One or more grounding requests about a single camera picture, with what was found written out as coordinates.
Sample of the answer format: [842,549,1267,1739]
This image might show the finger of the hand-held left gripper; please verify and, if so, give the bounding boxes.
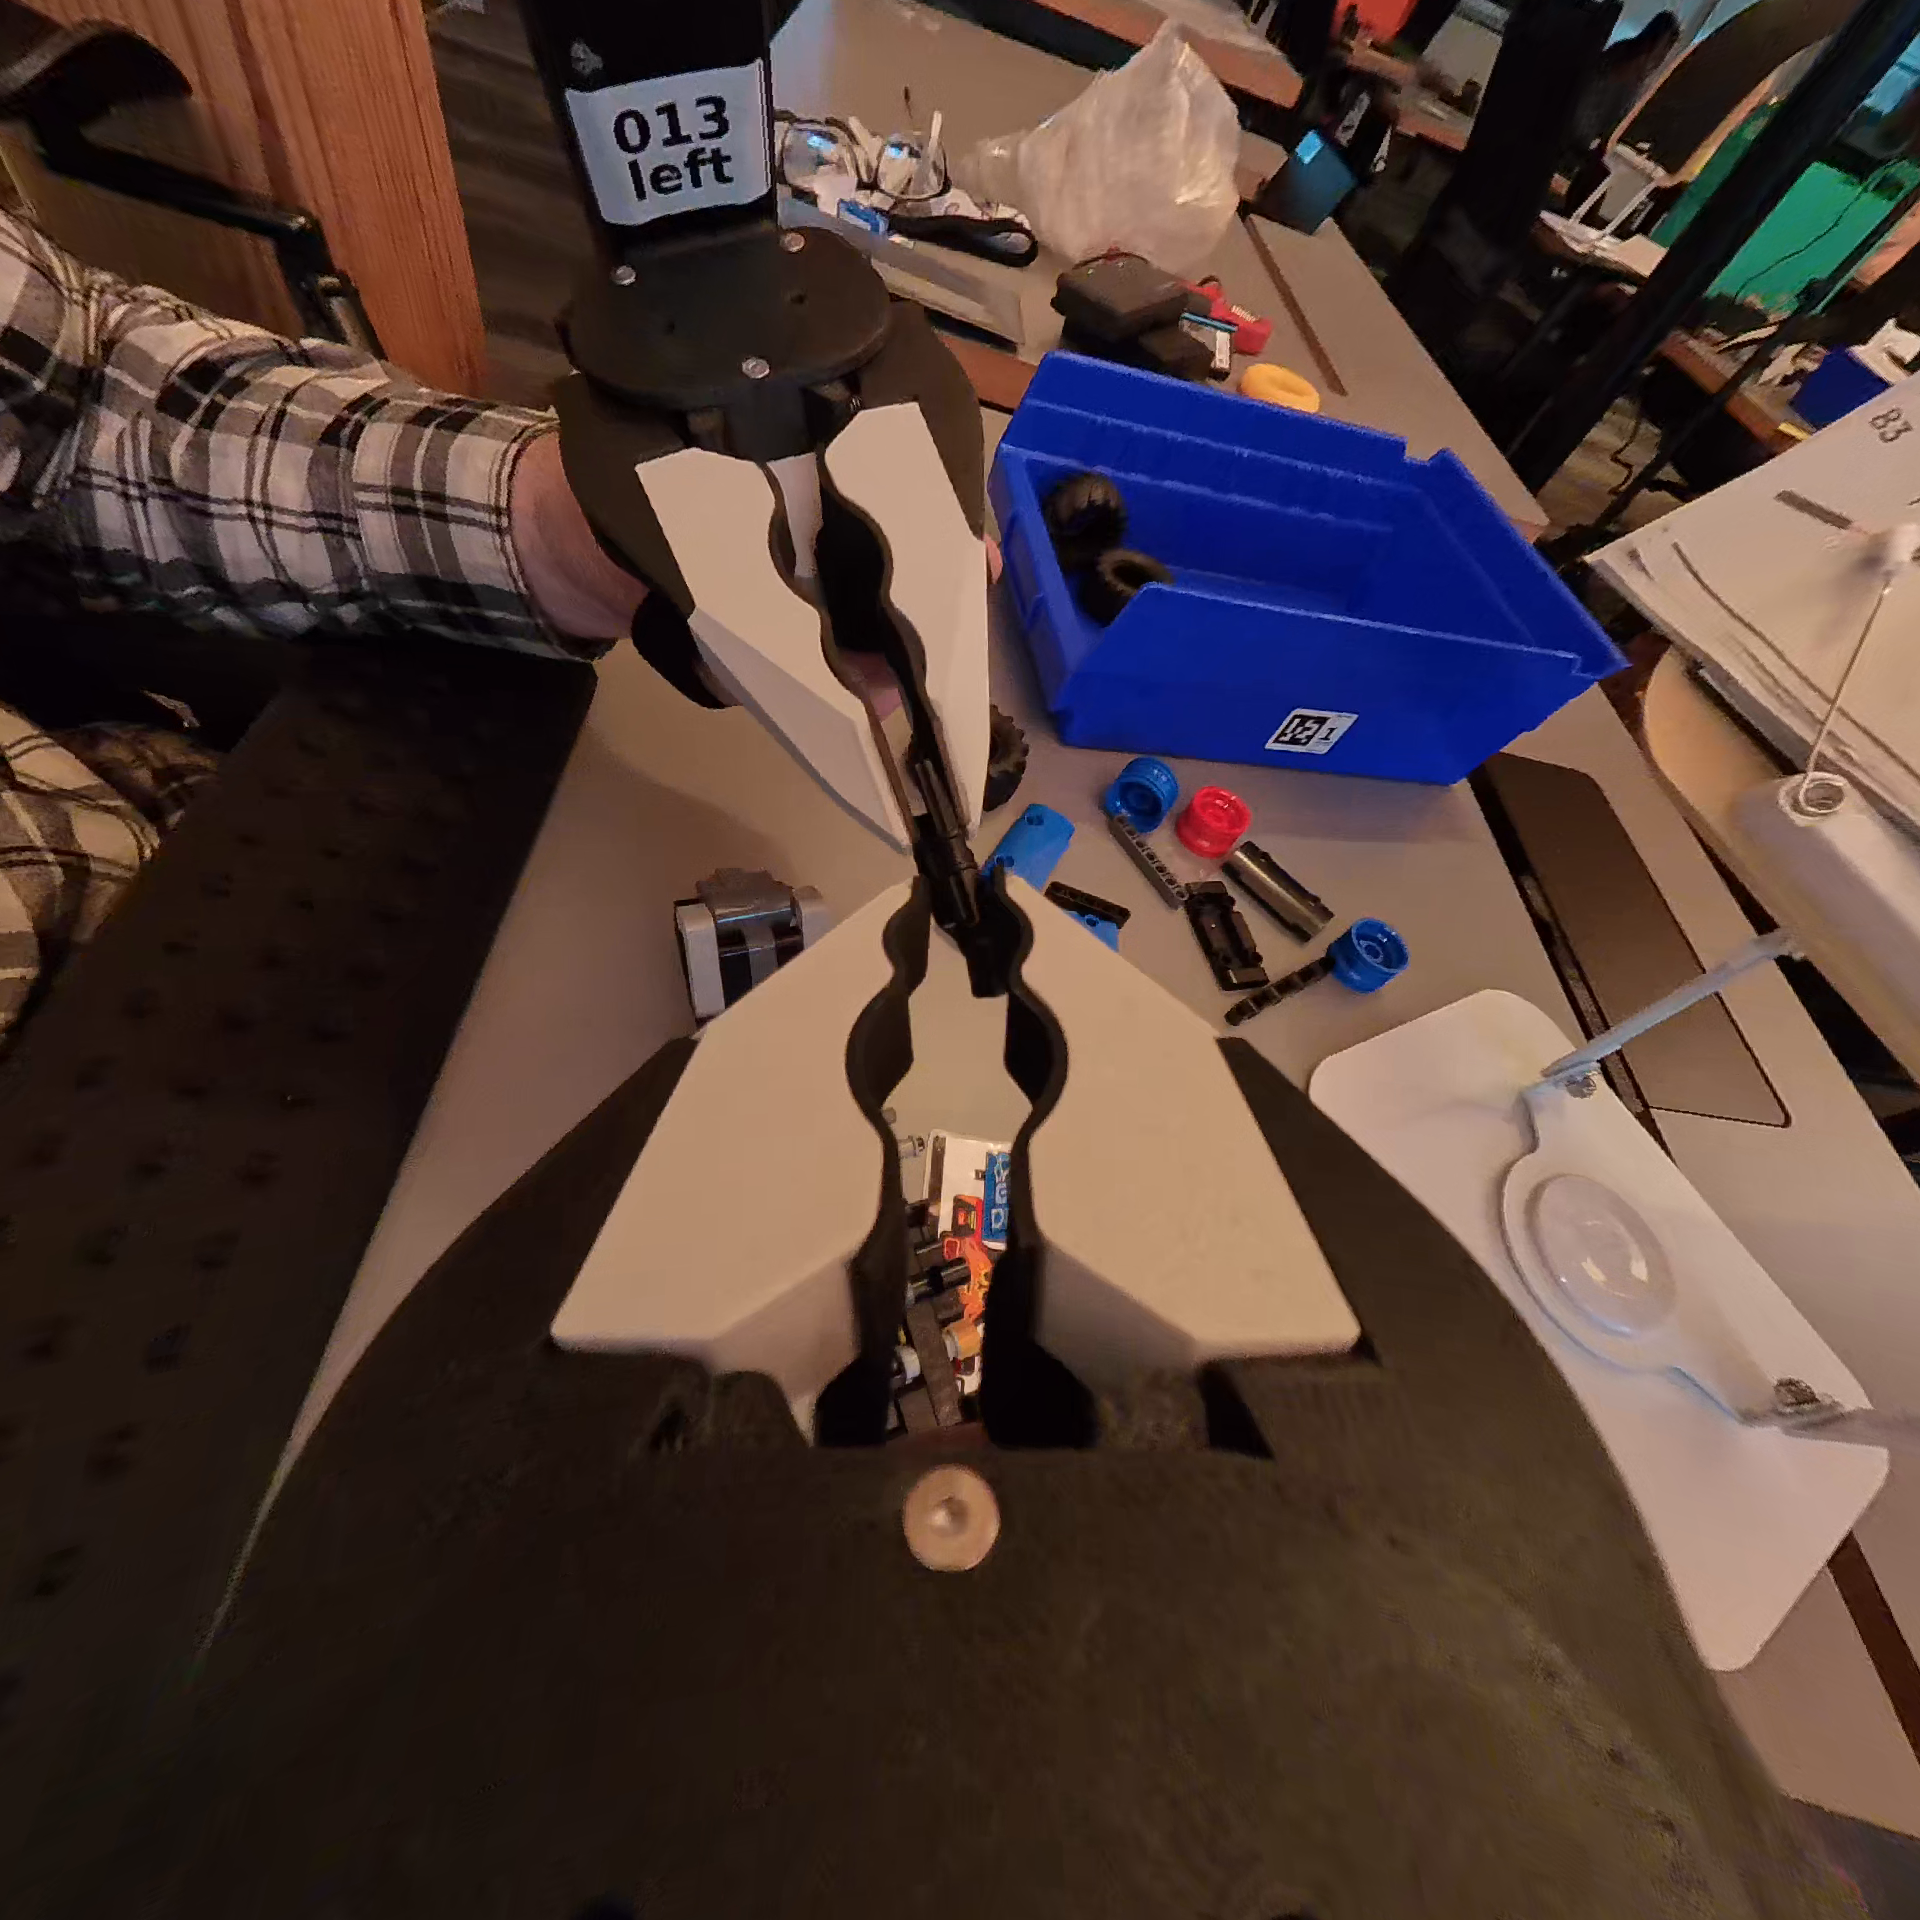
[632,453,921,854]
[817,395,997,834]

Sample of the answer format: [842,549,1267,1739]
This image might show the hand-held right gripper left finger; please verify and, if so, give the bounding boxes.
[550,880,921,1449]

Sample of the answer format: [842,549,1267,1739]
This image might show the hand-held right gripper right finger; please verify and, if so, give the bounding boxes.
[981,875,1361,1449]

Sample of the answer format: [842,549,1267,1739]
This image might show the toy car chassis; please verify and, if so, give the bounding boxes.
[672,866,1023,1446]

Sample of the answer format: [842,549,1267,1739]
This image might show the black toy link piece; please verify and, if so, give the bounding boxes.
[901,751,1023,999]

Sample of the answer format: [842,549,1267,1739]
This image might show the person's left forearm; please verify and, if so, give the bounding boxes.
[0,202,563,663]

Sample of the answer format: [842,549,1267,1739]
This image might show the grey desk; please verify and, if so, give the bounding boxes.
[323,194,1920,1920]

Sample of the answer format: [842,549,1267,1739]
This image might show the dark desk cover panel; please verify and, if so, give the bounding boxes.
[1476,751,1795,1129]

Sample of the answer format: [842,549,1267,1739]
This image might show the black long toy beam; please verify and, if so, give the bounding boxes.
[1221,955,1341,1027]

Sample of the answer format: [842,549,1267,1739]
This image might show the safety glasses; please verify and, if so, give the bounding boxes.
[776,110,955,212]

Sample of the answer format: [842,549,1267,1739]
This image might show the grey flat box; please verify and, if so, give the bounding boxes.
[862,225,1053,365]

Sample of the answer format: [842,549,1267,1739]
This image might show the blue curved toy panel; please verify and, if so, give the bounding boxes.
[981,802,1076,888]

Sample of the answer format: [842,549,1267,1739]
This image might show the black curved toy panel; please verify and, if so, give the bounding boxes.
[1221,840,1337,947]

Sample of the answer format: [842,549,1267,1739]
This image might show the black pouch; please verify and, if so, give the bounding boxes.
[1049,255,1200,377]

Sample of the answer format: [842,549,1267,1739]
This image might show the grey toy beam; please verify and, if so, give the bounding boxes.
[1102,817,1190,912]

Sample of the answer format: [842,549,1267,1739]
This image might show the wooden cabinet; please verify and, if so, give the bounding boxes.
[29,0,488,395]

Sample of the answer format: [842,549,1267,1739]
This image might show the blue tagged storage bin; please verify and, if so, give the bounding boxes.
[988,349,1633,786]

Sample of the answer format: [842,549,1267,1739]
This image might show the clear plastic bag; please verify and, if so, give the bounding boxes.
[955,20,1246,271]

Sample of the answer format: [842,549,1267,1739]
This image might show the black perforated pad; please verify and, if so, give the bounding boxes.
[0,642,599,1920]

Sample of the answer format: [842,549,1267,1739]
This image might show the dark device blue screen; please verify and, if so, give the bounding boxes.
[1258,127,1357,236]

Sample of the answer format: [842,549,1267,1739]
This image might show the black chair armrest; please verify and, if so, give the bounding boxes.
[0,20,377,363]

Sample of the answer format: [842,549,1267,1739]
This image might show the instruction booklet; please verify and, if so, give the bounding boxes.
[1585,395,1920,834]

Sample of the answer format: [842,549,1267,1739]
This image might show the black toy frame piece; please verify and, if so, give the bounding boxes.
[1181,880,1267,997]

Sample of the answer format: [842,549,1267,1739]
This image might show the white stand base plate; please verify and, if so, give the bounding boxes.
[1308,990,1892,1675]

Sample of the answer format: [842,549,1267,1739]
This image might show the black metal frame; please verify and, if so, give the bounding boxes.
[1499,0,1920,483]

